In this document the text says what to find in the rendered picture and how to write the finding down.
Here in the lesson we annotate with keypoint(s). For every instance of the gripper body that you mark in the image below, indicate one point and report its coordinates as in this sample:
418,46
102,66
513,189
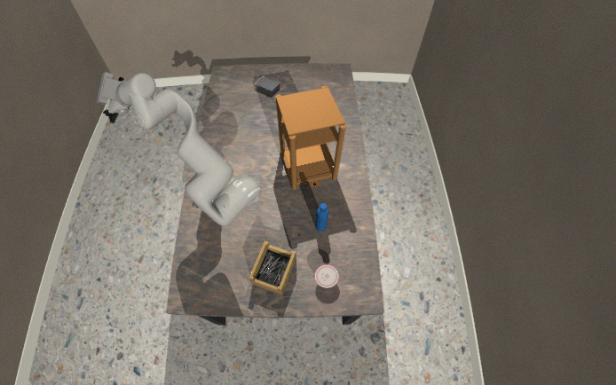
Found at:
117,107

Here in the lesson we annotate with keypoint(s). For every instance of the wooden shelving unit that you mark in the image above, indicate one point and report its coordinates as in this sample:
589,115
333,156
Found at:
307,158

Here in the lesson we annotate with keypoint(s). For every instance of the blue cylinder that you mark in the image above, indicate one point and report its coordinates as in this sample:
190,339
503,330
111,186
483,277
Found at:
321,217

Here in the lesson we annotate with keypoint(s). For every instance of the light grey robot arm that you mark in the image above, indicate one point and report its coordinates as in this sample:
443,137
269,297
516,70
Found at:
212,172

